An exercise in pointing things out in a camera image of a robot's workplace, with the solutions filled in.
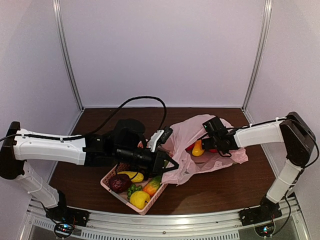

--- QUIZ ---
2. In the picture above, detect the aluminium frame post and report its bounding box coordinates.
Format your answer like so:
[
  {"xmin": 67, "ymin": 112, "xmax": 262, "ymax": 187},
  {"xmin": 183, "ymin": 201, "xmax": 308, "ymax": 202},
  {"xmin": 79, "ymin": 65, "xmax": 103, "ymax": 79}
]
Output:
[
  {"xmin": 52, "ymin": 0, "xmax": 84, "ymax": 111},
  {"xmin": 241, "ymin": 0, "xmax": 273, "ymax": 113}
]

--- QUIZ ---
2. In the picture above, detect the pink plastic bag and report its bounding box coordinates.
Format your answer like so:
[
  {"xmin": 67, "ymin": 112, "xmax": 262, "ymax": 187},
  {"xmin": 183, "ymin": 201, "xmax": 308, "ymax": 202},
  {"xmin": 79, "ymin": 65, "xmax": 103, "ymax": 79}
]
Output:
[{"xmin": 161, "ymin": 113, "xmax": 249, "ymax": 187}]

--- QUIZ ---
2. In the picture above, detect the front aluminium rail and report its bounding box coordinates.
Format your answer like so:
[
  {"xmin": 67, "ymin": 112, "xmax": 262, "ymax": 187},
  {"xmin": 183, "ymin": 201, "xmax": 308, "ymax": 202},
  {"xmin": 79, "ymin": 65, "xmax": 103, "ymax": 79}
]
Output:
[{"xmin": 17, "ymin": 197, "xmax": 311, "ymax": 240}]

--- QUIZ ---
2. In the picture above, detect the green grape bunch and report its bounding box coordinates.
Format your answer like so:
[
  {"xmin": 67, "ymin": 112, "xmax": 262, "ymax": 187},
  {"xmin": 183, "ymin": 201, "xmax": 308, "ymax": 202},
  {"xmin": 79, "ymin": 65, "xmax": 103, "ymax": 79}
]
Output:
[{"xmin": 126, "ymin": 183, "xmax": 143, "ymax": 200}]

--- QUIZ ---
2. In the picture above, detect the left aluminium frame post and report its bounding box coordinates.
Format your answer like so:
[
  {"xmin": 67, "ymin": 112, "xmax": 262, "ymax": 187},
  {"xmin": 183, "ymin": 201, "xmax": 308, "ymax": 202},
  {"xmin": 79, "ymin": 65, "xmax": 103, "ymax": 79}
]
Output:
[{"xmin": 52, "ymin": 0, "xmax": 84, "ymax": 111}]

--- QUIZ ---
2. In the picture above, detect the pink plastic basket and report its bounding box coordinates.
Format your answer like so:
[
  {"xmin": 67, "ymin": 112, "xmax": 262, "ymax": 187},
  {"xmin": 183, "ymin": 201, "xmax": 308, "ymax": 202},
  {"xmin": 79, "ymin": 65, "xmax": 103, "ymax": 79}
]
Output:
[{"xmin": 100, "ymin": 144, "xmax": 176, "ymax": 216}]

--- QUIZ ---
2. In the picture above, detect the yellow starfruit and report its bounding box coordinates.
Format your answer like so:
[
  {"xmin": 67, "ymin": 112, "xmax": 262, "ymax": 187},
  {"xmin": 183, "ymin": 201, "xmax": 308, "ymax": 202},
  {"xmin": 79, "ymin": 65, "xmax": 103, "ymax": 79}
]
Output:
[{"xmin": 118, "ymin": 171, "xmax": 144, "ymax": 183}]

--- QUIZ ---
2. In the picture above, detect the dark purple mangosteen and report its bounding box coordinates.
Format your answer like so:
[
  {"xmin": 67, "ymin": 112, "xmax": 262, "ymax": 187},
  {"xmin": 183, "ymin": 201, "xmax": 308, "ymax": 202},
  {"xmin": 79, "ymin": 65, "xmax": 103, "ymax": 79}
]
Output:
[{"xmin": 108, "ymin": 174, "xmax": 132, "ymax": 194}]

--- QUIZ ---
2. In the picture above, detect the green orange mango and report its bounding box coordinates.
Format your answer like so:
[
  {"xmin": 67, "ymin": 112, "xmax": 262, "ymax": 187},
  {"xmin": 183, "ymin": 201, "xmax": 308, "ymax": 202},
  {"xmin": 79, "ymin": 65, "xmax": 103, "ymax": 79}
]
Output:
[{"xmin": 142, "ymin": 175, "xmax": 162, "ymax": 197}]

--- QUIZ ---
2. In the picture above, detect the right aluminium frame post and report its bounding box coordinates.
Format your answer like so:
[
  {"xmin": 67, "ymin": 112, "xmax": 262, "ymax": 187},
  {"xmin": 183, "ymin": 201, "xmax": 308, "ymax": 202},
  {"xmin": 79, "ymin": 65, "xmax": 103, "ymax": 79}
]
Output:
[{"xmin": 241, "ymin": 0, "xmax": 273, "ymax": 113}]

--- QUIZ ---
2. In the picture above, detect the left black cable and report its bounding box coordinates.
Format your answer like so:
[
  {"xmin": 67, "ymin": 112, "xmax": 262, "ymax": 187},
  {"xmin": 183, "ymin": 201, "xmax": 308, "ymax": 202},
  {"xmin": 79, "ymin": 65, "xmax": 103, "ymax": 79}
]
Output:
[{"xmin": 0, "ymin": 96, "xmax": 168, "ymax": 143}]

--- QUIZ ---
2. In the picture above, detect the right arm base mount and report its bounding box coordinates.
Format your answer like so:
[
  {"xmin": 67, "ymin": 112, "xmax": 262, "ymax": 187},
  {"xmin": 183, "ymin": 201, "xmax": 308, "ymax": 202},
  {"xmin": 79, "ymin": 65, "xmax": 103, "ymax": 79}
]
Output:
[{"xmin": 238, "ymin": 197, "xmax": 283, "ymax": 238}]

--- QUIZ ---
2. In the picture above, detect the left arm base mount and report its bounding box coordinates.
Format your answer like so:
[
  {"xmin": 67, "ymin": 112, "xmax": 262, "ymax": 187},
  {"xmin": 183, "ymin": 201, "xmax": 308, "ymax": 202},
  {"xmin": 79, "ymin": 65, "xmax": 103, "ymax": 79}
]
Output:
[{"xmin": 43, "ymin": 206, "xmax": 90, "ymax": 239}]

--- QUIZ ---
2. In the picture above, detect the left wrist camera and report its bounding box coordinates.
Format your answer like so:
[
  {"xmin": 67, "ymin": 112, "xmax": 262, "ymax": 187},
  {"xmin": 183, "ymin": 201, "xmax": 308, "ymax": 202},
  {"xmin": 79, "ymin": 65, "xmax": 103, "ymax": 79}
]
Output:
[{"xmin": 147, "ymin": 126, "xmax": 173, "ymax": 153}]

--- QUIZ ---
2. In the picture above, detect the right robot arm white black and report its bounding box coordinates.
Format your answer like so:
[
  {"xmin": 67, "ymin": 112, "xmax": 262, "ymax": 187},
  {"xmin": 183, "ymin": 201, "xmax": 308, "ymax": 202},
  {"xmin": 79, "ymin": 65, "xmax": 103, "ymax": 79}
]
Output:
[{"xmin": 200, "ymin": 111, "xmax": 320, "ymax": 221}]

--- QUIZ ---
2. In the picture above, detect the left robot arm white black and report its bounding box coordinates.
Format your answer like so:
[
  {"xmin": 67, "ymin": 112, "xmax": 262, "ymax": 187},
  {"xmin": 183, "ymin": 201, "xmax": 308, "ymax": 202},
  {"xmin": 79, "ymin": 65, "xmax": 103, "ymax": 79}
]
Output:
[{"xmin": 0, "ymin": 118, "xmax": 179, "ymax": 222}]

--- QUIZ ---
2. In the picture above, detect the orange yellow mango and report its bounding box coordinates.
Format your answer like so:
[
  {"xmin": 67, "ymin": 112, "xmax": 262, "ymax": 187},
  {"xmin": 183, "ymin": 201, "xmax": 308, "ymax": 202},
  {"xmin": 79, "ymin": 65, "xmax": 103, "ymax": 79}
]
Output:
[{"xmin": 191, "ymin": 140, "xmax": 205, "ymax": 157}]

